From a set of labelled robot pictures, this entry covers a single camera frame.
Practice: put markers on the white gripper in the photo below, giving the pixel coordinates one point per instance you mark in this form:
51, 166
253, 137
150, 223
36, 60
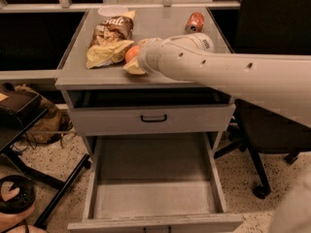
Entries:
145, 59

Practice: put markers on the orange fruit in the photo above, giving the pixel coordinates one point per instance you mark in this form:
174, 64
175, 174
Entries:
131, 53

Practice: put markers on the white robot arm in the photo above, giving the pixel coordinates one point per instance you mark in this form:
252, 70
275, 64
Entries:
272, 92

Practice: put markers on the closed top drawer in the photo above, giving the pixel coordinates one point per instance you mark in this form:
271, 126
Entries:
126, 121

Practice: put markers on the grey drawer cabinet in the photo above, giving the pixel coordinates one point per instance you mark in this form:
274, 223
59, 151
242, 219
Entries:
112, 87

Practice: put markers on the open middle drawer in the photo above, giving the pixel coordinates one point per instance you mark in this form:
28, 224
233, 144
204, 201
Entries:
166, 183

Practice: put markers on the person hand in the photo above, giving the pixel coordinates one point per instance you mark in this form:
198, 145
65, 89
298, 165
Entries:
13, 223

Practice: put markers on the chips bag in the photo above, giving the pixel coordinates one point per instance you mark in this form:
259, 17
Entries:
110, 41

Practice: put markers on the white plastic lid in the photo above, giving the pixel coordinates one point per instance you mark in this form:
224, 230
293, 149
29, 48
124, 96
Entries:
112, 10

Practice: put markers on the red soda can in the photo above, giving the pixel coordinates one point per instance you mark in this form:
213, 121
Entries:
195, 23

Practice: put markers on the brown backpack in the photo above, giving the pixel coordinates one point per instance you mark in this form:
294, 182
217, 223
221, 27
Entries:
49, 128

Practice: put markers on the black side table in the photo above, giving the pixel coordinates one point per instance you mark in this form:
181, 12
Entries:
20, 110

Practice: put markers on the black office chair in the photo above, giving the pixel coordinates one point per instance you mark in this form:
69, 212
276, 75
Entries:
266, 26

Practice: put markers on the black vr controller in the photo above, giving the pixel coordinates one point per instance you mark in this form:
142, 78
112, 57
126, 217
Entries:
25, 198

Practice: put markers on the black drawer handle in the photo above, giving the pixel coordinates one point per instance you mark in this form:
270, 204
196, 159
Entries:
153, 119

